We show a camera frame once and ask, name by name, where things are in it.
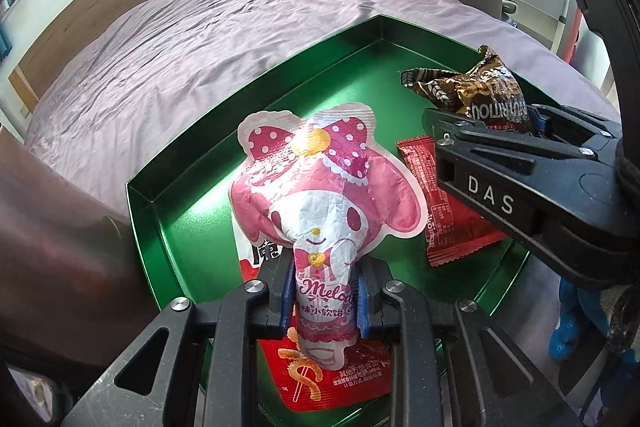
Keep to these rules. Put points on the pink character candy bag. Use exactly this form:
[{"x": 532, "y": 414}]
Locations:
[{"x": 320, "y": 207}]

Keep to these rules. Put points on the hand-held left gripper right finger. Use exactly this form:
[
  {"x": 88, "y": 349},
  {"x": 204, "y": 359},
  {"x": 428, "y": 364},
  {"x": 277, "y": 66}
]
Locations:
[{"x": 362, "y": 307}]

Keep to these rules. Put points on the brown bread packet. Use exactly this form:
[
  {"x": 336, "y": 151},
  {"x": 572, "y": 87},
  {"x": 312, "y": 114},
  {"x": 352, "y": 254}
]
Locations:
[{"x": 480, "y": 92}]

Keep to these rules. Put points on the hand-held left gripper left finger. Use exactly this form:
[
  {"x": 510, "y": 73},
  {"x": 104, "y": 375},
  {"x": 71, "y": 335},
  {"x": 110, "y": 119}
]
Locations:
[{"x": 286, "y": 307}]

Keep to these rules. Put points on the green tray box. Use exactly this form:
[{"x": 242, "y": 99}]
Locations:
[{"x": 200, "y": 147}]

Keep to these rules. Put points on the short teal curtain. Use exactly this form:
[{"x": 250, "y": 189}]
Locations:
[{"x": 3, "y": 38}]

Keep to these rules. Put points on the red and white snack packet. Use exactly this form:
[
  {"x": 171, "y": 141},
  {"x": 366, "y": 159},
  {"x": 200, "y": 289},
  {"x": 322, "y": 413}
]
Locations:
[{"x": 320, "y": 382}]

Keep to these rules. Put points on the bed with lilac sheet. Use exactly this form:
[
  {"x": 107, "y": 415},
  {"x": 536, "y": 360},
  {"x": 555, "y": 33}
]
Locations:
[{"x": 200, "y": 32}]

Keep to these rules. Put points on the bronze and black cylinder appliance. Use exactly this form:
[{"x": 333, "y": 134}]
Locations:
[{"x": 60, "y": 257}]

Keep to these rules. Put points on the dark red packet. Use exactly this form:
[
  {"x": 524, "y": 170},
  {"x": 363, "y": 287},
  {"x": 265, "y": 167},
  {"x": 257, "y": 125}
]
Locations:
[{"x": 450, "y": 227}]

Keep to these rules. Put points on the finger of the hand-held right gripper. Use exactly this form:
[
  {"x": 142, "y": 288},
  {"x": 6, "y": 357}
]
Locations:
[
  {"x": 480, "y": 167},
  {"x": 575, "y": 127}
]

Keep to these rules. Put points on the blue plush cloth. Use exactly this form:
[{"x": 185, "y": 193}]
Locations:
[{"x": 565, "y": 332}]

